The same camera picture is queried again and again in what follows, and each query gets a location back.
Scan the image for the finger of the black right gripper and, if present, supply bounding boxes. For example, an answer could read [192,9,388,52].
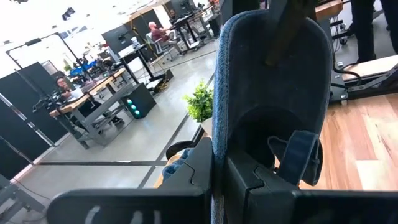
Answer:
[266,0,318,66]

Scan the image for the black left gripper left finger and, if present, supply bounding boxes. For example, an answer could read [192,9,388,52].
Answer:
[46,136,214,224]

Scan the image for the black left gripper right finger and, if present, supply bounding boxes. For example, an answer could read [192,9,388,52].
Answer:
[224,149,398,224]

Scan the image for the person standing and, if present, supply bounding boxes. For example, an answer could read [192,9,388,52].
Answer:
[351,0,398,63]

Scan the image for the small green potted plant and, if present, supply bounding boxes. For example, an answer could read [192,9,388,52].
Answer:
[182,79,214,138]

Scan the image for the black computer tower teal lights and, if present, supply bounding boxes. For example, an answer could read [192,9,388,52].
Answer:
[120,82,157,119]

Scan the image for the white office chair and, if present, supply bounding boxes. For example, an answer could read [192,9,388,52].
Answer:
[145,32,175,62]

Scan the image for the person seated on white chair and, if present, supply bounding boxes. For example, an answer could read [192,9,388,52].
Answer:
[148,21,170,44]

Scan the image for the wooden desk with grey legs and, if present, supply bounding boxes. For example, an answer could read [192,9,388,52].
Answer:
[49,67,136,149]

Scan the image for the black office desk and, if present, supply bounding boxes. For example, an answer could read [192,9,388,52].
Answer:
[119,43,175,91]

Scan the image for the person seated at wooden desk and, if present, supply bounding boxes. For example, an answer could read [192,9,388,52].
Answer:
[55,76,85,102]

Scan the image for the black monitor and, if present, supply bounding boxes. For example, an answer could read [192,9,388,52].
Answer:
[101,24,137,56]

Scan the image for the black partition panels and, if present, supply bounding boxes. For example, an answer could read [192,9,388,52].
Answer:
[0,62,69,180]

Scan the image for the black aluminium table frame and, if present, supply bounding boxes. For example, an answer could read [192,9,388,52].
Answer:
[329,63,398,105]

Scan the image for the grey metal frame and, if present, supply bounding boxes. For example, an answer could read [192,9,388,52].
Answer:
[0,174,46,224]

